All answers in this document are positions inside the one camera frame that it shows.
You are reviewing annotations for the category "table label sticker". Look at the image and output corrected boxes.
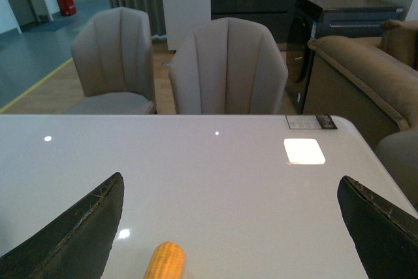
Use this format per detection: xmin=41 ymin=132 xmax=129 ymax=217
xmin=285 ymin=114 xmax=337 ymax=130

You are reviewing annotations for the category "beige chair, left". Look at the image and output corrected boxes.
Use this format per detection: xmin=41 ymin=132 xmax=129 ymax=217
xmin=67 ymin=7 xmax=157 ymax=115

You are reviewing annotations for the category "black washing machine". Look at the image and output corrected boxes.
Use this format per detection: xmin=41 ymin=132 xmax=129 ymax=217
xmin=285 ymin=0 xmax=403 ymax=114

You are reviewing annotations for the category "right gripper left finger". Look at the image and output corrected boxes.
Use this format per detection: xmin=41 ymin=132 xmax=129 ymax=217
xmin=1 ymin=172 xmax=124 ymax=278

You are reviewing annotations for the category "red fire extinguisher box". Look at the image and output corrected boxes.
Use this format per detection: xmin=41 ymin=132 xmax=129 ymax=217
xmin=57 ymin=0 xmax=76 ymax=16

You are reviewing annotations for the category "brown sofa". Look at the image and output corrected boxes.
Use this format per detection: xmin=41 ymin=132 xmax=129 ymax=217
xmin=302 ymin=20 xmax=417 ymax=144

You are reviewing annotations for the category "beige chair,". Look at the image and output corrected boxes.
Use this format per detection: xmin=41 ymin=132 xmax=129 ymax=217
xmin=67 ymin=7 xmax=157 ymax=115
xmin=169 ymin=18 xmax=288 ymax=115

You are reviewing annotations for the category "beige chair, right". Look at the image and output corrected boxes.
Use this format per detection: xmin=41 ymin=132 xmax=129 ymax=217
xmin=169 ymin=18 xmax=288 ymax=115

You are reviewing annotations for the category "yellow corn cob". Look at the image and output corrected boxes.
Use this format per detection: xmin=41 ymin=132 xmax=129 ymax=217
xmin=144 ymin=241 xmax=185 ymax=278

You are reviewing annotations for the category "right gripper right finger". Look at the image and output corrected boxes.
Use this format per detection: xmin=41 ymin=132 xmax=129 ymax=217
xmin=337 ymin=176 xmax=417 ymax=278

